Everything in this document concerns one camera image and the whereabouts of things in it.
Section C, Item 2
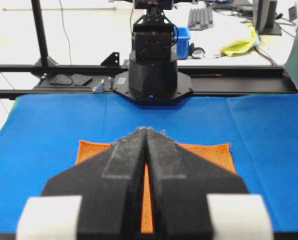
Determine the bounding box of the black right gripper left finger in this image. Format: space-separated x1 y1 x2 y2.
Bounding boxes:
41 129 146 240

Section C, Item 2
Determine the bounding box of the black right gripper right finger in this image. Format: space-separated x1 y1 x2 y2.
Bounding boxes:
146 128 249 240

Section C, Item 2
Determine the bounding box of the orange towel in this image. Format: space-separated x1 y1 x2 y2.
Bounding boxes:
75 140 237 234

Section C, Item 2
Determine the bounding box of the blue table cloth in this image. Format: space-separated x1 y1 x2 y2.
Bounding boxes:
0 94 298 233

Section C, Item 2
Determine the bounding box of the black flat mounting plate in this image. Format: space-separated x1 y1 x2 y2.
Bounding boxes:
49 74 73 86

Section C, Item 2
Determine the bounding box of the black tape roll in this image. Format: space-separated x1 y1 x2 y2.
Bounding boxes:
189 43 205 59

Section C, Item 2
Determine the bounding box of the yellow-green cloth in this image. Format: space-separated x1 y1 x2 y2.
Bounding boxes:
219 23 260 57

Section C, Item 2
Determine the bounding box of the blue plastic bin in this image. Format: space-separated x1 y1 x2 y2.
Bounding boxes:
174 27 191 60

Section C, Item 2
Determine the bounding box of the black keyboard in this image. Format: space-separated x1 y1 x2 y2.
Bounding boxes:
188 7 214 31

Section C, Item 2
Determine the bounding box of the black monitor stand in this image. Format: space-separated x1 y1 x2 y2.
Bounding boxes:
253 0 282 36

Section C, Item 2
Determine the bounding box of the silver corner bracket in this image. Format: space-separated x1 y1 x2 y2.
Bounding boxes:
92 79 104 94

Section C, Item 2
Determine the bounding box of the black aluminium frame rail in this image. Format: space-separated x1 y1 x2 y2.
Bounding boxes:
0 65 298 100

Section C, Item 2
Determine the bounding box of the black vertical frame post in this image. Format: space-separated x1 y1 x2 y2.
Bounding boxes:
31 0 57 67

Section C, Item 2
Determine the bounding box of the thin cable on desk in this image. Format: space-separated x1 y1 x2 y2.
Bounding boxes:
58 0 73 65

